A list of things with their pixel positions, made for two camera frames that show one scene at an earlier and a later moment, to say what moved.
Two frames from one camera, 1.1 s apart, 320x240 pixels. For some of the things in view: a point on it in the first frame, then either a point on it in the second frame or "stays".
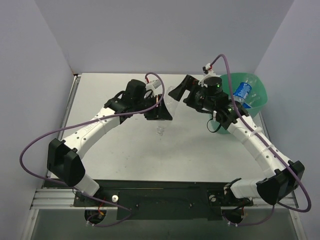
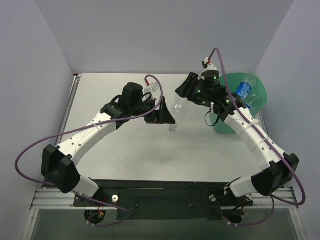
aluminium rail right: (259, 203) stays
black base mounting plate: (162, 200) stays
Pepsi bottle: (247, 92) stays
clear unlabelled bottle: (171, 101) to (178, 110)
